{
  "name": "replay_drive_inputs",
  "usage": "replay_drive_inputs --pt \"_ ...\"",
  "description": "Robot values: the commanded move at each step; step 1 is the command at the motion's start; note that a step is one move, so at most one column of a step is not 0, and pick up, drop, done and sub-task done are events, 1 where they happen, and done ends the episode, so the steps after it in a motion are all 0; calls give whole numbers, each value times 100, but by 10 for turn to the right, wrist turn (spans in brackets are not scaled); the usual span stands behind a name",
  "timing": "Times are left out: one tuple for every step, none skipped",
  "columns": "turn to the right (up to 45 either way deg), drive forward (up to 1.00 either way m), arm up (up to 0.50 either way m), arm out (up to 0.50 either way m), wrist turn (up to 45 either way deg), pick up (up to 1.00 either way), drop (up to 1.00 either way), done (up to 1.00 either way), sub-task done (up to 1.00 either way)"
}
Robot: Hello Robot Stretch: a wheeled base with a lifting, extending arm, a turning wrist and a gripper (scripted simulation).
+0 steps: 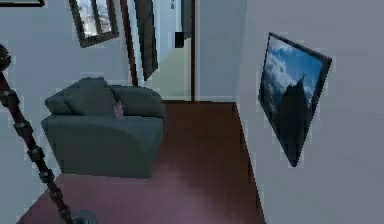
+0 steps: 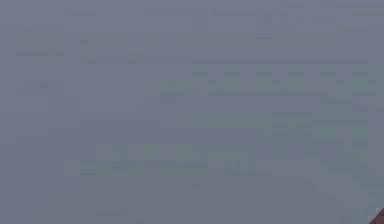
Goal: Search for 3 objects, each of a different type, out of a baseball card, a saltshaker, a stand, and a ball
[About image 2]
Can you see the dark red furniture corner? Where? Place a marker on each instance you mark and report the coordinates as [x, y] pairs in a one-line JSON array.
[[379, 218]]

